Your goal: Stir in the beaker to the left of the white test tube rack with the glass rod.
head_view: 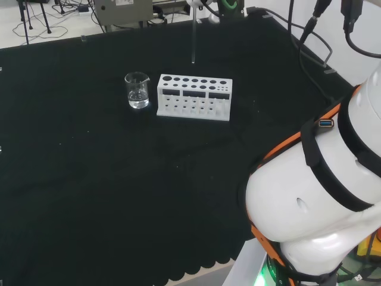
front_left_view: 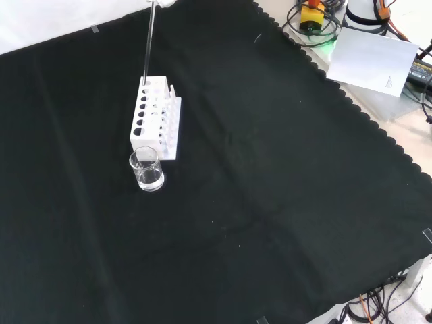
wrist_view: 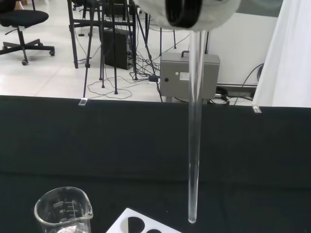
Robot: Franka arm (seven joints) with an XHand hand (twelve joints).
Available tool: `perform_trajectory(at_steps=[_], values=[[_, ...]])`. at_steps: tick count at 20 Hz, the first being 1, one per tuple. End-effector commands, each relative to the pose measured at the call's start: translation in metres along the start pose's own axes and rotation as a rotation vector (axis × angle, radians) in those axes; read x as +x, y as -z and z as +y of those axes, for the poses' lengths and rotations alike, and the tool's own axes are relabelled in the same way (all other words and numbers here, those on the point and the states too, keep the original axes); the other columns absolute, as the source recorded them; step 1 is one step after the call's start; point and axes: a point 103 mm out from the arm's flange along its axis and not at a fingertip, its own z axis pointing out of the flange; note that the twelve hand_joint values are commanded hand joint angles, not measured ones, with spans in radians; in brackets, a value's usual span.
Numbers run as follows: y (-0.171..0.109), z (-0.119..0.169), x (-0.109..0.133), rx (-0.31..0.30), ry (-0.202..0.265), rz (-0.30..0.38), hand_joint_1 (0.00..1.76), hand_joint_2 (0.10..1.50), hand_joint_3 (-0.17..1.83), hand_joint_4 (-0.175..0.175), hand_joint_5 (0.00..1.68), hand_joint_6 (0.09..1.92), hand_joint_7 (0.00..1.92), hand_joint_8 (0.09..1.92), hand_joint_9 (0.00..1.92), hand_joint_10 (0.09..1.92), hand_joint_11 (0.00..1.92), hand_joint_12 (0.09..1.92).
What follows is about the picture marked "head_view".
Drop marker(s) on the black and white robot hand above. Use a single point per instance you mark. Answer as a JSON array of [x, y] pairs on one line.
[[229, 6]]

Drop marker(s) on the black bench cloth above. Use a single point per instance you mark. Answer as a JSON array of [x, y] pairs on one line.
[[119, 178]]

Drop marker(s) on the white test tube rack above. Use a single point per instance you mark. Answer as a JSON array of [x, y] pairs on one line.
[[193, 98]]

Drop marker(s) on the black tripod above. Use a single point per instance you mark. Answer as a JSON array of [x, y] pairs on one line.
[[25, 18]]

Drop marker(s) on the clear cloth clip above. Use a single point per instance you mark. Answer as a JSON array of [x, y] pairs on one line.
[[83, 38]]

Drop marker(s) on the clear glass beaker with water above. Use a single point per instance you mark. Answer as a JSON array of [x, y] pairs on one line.
[[137, 95]]

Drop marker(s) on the yellow stop button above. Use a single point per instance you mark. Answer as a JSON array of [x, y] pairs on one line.
[[366, 245]]

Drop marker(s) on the grey metal box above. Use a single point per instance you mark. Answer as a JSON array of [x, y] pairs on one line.
[[122, 10]]

